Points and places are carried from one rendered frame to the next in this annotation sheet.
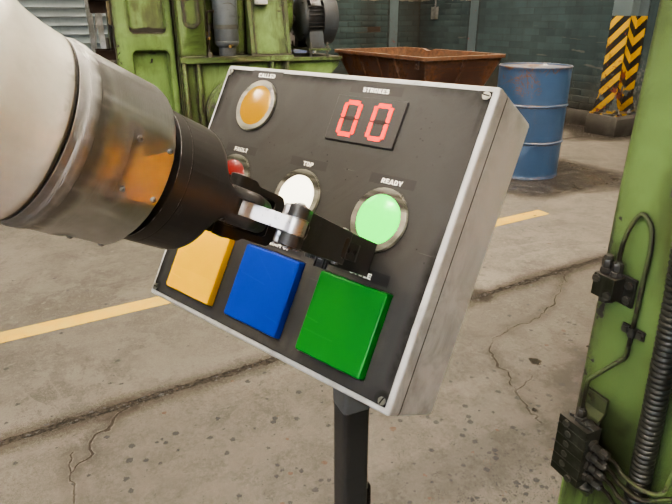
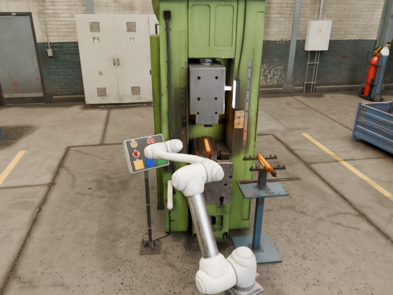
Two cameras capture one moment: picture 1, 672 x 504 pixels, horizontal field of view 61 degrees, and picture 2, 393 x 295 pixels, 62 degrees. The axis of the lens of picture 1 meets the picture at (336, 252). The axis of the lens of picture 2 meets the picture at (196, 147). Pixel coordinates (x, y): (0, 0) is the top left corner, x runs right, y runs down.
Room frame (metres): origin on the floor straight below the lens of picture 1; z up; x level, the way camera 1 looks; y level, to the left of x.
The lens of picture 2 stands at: (-0.73, 2.30, 2.22)
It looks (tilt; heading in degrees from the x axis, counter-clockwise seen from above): 23 degrees down; 290
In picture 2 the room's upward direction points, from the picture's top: straight up
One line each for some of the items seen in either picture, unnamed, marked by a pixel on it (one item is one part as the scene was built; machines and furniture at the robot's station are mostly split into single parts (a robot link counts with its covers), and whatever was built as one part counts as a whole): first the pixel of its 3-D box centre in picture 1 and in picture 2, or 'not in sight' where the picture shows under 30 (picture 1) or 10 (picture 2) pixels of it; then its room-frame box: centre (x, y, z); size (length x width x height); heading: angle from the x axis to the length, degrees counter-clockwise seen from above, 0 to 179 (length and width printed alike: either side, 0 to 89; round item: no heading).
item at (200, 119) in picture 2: not in sight; (204, 112); (0.20, -0.51, 1.32); 0.42 x 0.20 x 0.10; 114
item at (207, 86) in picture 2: not in sight; (209, 86); (0.16, -0.53, 1.56); 0.42 x 0.39 x 0.40; 114
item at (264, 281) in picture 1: (265, 290); (150, 162); (0.50, 0.07, 1.01); 0.07 x 0.05 x 0.07; 49
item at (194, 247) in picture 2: not in sight; (204, 242); (0.10, -0.28, 0.01); 0.58 x 0.39 x 0.01; 24
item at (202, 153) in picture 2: not in sight; (204, 147); (0.20, -0.51, 0.96); 0.42 x 0.20 x 0.09; 114
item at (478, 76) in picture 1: (412, 87); not in sight; (7.34, -0.95, 0.43); 1.89 x 1.20 x 0.85; 30
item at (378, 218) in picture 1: (378, 219); not in sight; (0.47, -0.04, 1.09); 0.05 x 0.03 x 0.04; 24
